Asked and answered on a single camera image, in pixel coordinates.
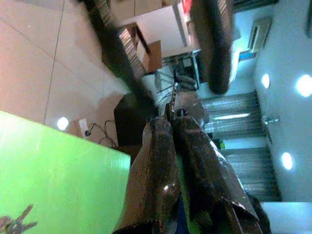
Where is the grey curtain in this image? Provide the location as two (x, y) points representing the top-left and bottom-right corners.
(201, 90), (282, 203)

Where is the thin black metal rod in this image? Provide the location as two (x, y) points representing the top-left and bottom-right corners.
(168, 70), (180, 120)

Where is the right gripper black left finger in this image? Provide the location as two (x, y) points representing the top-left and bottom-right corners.
(114, 117), (181, 234)

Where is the small cardboard box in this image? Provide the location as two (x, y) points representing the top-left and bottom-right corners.
(136, 40), (163, 72)

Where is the round ceiling light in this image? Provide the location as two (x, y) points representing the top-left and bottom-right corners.
(280, 152), (294, 171)
(295, 74), (312, 98)
(260, 73), (271, 89)

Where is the white power strip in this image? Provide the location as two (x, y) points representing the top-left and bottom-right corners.
(77, 117), (89, 137)

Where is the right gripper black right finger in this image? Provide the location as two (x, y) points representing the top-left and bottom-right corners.
(172, 116), (269, 234)

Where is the black cabinet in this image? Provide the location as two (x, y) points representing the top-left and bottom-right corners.
(113, 94), (160, 147)

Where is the green topped wooden table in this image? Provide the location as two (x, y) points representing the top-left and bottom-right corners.
(0, 109), (132, 234)

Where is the bunch of metal keys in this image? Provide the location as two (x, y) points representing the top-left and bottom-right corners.
(0, 204), (39, 234)

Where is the white table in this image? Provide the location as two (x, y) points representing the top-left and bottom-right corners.
(116, 4), (195, 59)

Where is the ceiling air vent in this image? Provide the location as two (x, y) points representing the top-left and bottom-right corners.
(247, 16), (273, 52)

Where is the black power cable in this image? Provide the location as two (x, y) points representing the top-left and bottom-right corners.
(84, 119), (119, 148)

